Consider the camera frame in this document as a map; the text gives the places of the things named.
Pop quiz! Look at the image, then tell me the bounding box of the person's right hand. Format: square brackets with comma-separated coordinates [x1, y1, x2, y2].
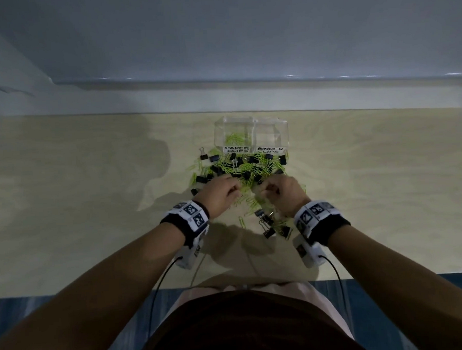
[258, 171, 313, 220]

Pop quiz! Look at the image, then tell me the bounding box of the person's left hand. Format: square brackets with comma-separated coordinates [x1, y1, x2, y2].
[191, 173, 245, 221]

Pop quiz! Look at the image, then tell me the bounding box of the pile of black binder clips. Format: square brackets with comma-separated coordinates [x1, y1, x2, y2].
[188, 142, 293, 243]

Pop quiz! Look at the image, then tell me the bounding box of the pile of green paper clips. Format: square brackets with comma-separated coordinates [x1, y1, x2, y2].
[183, 140, 296, 232]
[223, 131, 247, 147]

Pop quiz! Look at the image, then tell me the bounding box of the transparent box for binder clips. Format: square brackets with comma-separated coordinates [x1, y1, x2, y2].
[251, 118, 291, 157]

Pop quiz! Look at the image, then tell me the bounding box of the clear two-compartment plastic box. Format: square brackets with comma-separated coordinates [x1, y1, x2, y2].
[211, 115, 258, 157]

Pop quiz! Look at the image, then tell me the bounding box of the person's left forearm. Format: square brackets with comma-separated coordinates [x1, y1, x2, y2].
[0, 221, 193, 350]

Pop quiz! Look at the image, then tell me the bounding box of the person's right forearm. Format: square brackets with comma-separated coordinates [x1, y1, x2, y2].
[326, 219, 462, 350]

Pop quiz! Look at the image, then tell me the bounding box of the black white marker wristband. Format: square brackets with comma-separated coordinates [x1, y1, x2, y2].
[158, 199, 213, 271]
[290, 199, 354, 270]

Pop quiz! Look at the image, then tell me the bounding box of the dark brown shirt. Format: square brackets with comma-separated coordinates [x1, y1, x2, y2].
[129, 283, 370, 350]

